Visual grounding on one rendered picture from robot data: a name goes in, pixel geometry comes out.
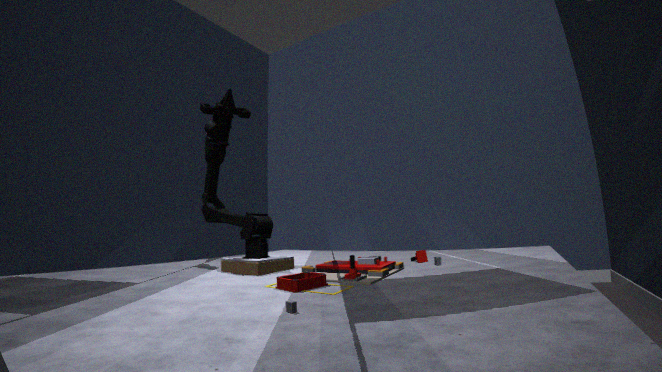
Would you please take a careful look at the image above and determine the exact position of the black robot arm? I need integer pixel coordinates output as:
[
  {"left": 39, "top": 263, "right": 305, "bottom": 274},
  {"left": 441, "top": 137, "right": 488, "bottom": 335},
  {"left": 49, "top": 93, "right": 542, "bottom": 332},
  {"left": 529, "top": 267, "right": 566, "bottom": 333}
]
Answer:
[{"left": 201, "top": 112, "right": 273, "bottom": 259}]

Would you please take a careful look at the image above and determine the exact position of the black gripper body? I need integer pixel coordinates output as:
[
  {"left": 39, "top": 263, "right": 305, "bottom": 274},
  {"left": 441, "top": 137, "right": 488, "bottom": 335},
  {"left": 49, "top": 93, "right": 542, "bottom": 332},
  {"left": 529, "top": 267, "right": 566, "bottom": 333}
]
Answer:
[{"left": 200, "top": 103, "right": 251, "bottom": 131}]

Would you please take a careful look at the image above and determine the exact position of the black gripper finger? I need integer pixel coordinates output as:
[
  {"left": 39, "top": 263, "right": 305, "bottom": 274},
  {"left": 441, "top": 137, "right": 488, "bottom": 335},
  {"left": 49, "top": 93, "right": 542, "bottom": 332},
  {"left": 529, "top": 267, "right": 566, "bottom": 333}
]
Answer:
[
  {"left": 216, "top": 89, "right": 231, "bottom": 109},
  {"left": 227, "top": 89, "right": 238, "bottom": 110}
]

